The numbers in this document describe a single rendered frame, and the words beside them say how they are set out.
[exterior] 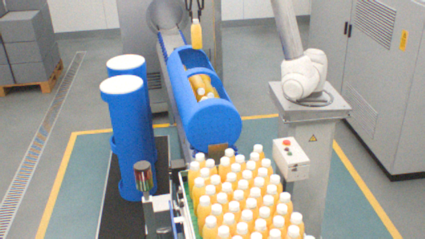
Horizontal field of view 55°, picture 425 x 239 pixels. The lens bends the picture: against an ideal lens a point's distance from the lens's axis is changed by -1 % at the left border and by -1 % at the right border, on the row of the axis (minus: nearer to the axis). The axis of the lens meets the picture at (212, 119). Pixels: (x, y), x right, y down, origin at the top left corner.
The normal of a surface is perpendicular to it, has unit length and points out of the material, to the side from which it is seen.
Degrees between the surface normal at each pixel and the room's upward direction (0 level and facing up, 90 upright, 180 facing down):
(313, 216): 90
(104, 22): 90
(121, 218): 0
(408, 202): 0
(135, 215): 0
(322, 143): 90
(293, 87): 93
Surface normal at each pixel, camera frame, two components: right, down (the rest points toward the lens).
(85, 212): -0.04, -0.87
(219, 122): 0.20, 0.48
